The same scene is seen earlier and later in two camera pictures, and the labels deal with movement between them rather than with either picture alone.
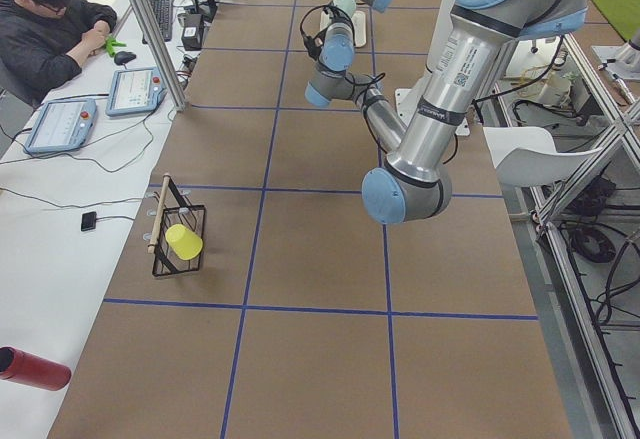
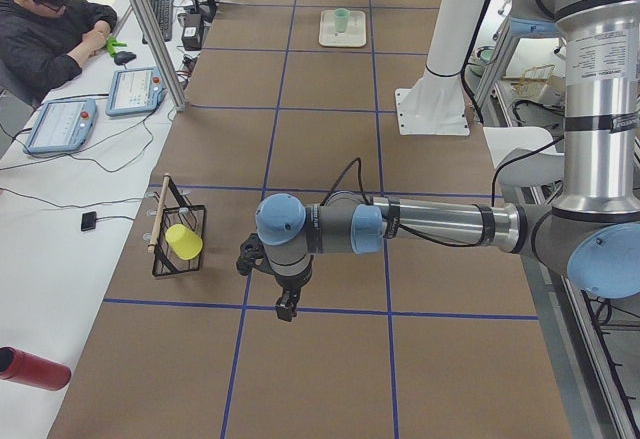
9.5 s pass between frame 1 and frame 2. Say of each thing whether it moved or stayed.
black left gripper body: moved
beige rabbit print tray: stayed
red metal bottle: stayed
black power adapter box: stayed
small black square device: stayed
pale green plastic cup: moved
